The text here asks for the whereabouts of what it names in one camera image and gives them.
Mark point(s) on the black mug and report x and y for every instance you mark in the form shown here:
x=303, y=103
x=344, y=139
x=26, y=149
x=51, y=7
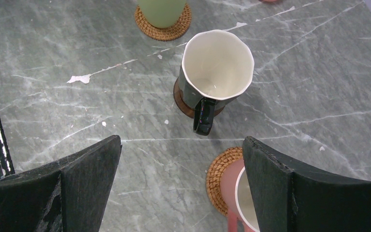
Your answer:
x=220, y=63

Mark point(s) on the dark brown wooden coaster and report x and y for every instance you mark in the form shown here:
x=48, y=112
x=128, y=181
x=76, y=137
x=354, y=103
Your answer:
x=194, y=102

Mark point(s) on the woven coaster tan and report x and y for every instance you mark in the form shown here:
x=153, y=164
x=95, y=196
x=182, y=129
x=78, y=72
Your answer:
x=164, y=34

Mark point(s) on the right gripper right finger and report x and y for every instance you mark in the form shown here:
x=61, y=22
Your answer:
x=292, y=196

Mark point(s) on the pink mug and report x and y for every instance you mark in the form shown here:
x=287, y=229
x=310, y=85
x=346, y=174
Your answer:
x=236, y=193

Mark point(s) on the woven coaster light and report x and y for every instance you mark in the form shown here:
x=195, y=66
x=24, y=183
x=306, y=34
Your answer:
x=214, y=174

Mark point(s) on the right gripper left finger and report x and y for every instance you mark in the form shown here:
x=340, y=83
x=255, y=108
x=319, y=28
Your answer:
x=66, y=195

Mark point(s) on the green mug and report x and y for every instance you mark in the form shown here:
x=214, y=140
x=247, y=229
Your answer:
x=161, y=13

